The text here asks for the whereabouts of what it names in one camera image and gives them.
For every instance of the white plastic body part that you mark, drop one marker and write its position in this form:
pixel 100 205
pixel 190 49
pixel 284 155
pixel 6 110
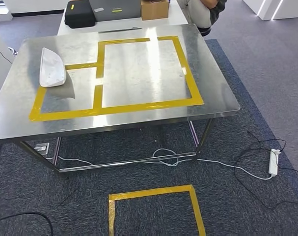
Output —
pixel 52 68

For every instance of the stainless steel workbench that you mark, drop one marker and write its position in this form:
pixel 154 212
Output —
pixel 212 81

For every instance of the large yellow tape rectangle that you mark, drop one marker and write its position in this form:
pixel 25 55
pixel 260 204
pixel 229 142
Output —
pixel 151 106

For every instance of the yellow floor tape square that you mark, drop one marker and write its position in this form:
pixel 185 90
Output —
pixel 151 191

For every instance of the cardboard box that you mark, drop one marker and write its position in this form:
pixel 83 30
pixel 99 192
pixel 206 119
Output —
pixel 155 11

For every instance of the black stool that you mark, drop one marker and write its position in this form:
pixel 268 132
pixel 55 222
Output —
pixel 204 31

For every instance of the grey laptop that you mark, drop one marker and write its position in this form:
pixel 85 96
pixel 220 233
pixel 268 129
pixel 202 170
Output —
pixel 114 9

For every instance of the person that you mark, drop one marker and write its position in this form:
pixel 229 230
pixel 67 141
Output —
pixel 200 13

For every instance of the black carrying case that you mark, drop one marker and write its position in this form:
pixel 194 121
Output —
pixel 80 14

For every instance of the floor outlet plate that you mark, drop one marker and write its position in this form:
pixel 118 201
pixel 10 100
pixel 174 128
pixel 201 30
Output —
pixel 41 149

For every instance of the white power strip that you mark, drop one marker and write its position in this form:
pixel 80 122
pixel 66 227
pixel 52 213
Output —
pixel 274 163

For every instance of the white side desk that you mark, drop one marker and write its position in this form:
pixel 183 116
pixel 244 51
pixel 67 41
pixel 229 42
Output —
pixel 1 65

